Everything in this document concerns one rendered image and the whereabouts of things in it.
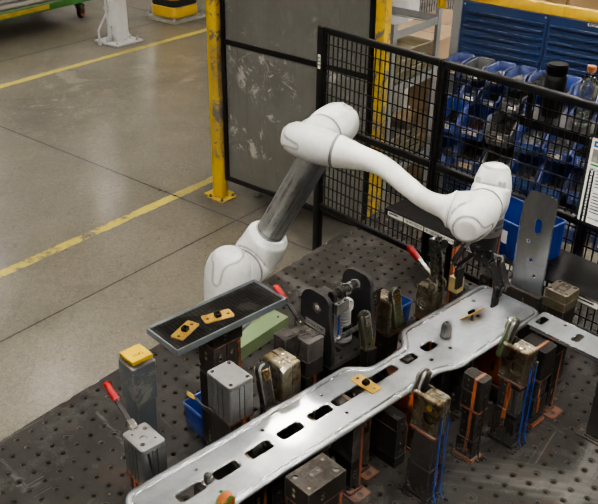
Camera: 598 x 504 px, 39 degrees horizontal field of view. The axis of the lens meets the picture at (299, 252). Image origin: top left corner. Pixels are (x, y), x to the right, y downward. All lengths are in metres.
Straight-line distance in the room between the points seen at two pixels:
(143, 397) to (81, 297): 2.47
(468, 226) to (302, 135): 0.61
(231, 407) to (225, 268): 0.77
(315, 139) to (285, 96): 2.46
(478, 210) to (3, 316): 2.95
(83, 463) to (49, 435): 0.17
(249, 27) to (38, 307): 1.96
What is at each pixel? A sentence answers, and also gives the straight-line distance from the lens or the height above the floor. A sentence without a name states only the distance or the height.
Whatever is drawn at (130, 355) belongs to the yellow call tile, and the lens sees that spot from 2.15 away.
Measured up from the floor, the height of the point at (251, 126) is 0.56.
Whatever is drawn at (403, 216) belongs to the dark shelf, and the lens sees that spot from 3.10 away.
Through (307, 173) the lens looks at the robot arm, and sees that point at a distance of 2.73.
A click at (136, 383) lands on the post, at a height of 1.10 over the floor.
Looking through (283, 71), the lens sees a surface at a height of 0.96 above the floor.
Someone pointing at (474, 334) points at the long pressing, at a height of 1.00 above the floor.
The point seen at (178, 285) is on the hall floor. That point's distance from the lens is 4.64.
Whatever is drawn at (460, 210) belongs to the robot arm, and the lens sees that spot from 2.20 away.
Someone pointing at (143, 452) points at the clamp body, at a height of 1.06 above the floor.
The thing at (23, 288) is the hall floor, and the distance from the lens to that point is 4.78.
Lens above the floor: 2.41
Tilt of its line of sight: 29 degrees down
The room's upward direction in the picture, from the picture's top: 1 degrees clockwise
